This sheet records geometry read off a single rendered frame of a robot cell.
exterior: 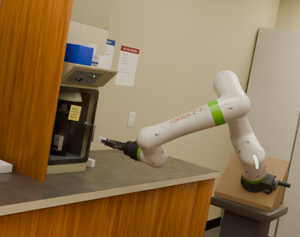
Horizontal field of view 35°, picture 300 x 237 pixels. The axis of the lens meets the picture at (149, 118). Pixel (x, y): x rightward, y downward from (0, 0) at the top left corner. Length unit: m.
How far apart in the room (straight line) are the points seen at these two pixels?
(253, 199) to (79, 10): 1.31
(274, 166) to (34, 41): 1.42
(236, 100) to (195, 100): 2.17
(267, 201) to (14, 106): 1.37
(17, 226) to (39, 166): 0.37
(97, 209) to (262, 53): 3.21
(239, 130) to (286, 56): 2.65
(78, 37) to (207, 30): 2.06
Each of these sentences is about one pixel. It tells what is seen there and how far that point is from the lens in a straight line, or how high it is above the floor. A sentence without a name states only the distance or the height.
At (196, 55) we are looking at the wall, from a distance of 4.15.
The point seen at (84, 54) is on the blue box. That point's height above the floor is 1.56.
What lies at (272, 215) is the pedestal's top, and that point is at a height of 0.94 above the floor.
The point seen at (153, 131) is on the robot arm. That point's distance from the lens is 2.10.
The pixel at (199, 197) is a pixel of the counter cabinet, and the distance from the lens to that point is 3.20.
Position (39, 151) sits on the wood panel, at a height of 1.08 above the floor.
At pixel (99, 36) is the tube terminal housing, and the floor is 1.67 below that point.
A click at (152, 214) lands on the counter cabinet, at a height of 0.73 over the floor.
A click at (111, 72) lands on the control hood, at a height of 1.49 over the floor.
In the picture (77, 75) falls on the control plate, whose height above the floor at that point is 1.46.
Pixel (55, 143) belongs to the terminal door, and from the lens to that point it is 2.38.
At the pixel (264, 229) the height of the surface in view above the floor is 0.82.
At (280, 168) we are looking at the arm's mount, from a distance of 2.66.
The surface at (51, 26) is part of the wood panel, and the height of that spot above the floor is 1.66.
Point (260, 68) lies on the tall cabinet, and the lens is 5.10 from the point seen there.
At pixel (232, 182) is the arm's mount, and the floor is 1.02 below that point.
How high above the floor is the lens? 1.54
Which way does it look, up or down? 6 degrees down
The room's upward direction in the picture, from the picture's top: 10 degrees clockwise
